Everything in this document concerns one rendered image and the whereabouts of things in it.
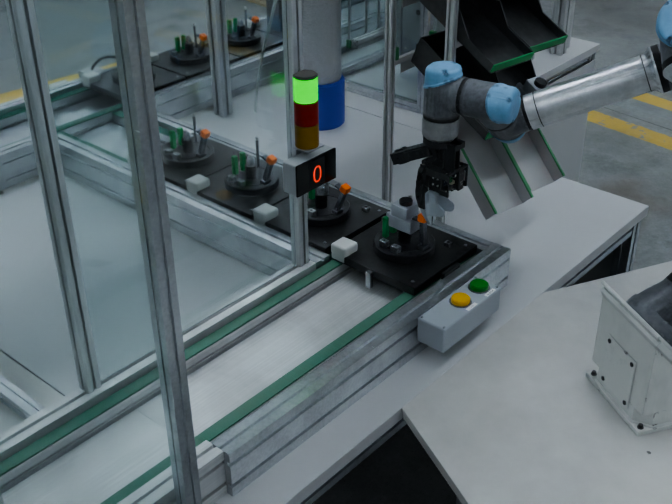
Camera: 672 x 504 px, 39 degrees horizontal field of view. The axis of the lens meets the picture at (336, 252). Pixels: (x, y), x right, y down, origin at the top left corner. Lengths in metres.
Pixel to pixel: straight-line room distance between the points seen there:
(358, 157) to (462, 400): 1.13
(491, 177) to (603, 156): 2.71
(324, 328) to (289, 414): 0.32
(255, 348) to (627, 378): 0.73
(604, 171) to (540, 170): 2.40
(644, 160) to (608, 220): 2.44
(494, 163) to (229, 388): 0.90
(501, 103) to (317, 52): 1.16
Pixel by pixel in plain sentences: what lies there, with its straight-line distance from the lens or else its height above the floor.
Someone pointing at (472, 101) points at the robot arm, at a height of 1.38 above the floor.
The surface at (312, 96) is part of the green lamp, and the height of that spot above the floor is 1.38.
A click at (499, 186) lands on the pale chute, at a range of 2.32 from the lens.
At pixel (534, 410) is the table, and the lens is 1.92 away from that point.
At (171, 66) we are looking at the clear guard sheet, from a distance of 1.70.
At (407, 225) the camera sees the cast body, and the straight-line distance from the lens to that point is 2.11.
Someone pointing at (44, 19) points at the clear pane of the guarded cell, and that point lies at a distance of 1.11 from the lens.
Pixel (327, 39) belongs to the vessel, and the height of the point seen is 1.15.
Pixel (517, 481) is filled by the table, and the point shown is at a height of 0.86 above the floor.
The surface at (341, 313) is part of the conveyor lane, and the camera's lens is 2.04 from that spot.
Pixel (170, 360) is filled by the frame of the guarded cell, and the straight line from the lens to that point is 1.39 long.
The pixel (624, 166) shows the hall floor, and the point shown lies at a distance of 4.92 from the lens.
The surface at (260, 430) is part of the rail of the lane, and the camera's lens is 1.69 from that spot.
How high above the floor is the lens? 2.09
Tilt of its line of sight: 31 degrees down
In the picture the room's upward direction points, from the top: 1 degrees counter-clockwise
